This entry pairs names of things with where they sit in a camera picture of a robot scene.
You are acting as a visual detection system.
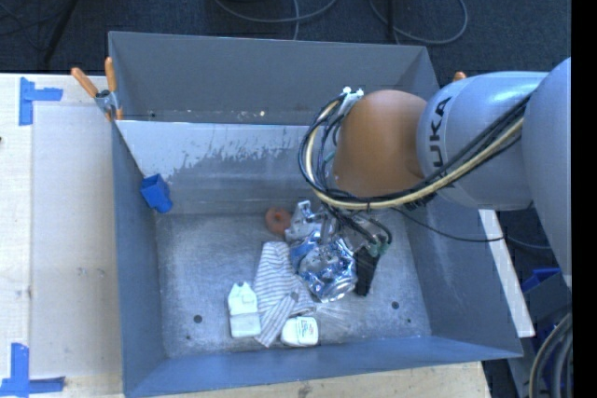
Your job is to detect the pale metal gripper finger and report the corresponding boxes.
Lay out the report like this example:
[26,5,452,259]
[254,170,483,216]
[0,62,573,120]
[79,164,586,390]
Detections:
[284,221,330,248]
[292,199,328,226]

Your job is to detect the crushed clear plastic bottle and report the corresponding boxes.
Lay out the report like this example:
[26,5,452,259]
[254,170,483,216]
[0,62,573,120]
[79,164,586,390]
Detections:
[288,237,360,305]

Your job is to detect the striped white cloth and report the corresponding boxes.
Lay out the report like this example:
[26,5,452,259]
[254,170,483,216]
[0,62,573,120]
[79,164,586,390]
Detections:
[253,240,319,349]

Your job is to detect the grey metal bin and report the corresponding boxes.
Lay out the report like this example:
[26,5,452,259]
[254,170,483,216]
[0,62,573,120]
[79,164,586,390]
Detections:
[106,30,524,398]

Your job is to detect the white plastic bottle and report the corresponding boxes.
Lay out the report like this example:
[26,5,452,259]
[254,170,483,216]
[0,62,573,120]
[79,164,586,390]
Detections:
[227,281,263,339]

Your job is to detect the white packet with coloured print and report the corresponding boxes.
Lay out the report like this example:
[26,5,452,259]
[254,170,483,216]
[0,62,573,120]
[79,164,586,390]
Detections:
[280,315,321,348]

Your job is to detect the pale wood flat board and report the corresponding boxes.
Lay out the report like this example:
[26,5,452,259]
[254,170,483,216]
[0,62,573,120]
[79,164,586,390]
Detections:
[28,100,125,381]

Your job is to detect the red-brown ring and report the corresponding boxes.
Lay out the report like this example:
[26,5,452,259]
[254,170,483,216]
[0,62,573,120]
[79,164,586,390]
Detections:
[264,205,294,233]

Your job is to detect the black cylinder on white bracket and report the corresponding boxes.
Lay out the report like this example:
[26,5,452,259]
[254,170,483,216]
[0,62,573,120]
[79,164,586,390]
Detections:
[353,245,382,297]

